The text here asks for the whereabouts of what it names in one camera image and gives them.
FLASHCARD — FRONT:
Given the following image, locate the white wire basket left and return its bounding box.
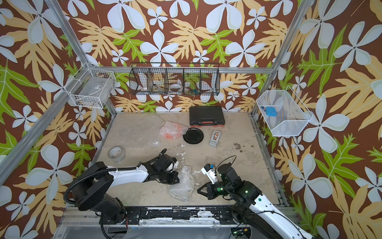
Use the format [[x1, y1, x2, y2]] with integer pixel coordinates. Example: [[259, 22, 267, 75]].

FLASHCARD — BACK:
[[67, 63, 116, 109]]

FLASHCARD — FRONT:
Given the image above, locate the black tool case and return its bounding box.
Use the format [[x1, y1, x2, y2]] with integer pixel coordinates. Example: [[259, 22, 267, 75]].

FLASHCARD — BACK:
[[189, 106, 225, 126]]

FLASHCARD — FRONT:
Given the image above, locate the clear tape roll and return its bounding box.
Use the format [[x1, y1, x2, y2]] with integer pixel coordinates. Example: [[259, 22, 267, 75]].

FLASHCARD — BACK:
[[107, 146, 125, 162]]

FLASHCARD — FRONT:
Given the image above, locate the grey tape dispenser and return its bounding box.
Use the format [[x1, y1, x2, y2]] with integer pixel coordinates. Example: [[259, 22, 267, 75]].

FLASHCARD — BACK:
[[209, 130, 221, 147]]

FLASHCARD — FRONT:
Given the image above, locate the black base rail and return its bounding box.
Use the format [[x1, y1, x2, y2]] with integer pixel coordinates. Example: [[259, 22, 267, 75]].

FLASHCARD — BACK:
[[98, 205, 260, 225]]

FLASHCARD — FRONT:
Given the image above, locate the blue small object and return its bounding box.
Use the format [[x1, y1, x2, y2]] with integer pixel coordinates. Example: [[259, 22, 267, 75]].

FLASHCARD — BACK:
[[265, 107, 277, 117]]

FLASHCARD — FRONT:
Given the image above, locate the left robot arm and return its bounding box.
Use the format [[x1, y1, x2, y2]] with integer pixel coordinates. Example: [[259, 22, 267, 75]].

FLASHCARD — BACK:
[[63, 150, 180, 224]]

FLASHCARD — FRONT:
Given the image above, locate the orange plastic plate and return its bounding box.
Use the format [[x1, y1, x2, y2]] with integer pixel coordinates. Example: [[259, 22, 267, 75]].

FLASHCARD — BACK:
[[161, 126, 183, 139]]

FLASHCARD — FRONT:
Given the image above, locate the white wire basket right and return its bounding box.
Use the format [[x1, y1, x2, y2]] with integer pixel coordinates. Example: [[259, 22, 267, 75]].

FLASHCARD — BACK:
[[256, 87, 313, 137]]

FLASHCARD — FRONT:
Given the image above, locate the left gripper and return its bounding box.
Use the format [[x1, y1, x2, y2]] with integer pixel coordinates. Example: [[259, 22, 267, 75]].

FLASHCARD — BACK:
[[159, 170, 182, 184]]

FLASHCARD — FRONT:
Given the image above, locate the clear bubble wrap sheet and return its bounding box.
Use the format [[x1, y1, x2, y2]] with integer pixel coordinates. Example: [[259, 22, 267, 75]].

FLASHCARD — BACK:
[[160, 121, 188, 139]]

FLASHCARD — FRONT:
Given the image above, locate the black wire basket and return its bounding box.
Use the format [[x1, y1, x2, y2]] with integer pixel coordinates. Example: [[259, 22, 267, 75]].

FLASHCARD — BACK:
[[127, 62, 221, 96]]

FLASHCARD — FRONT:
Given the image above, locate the white wire basket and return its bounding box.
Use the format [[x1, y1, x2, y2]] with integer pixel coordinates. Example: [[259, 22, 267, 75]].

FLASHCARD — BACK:
[[67, 63, 116, 109], [256, 87, 313, 137]]

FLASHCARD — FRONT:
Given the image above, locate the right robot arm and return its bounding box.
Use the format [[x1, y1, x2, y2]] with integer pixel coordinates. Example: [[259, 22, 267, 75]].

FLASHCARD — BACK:
[[197, 163, 314, 239]]

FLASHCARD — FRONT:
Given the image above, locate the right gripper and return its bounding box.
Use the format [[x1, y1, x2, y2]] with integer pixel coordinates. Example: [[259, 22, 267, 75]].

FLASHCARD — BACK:
[[196, 180, 234, 199]]

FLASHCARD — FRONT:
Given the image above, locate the black dinner plate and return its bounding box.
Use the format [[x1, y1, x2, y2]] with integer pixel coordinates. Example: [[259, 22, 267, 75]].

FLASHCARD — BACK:
[[183, 127, 204, 144]]

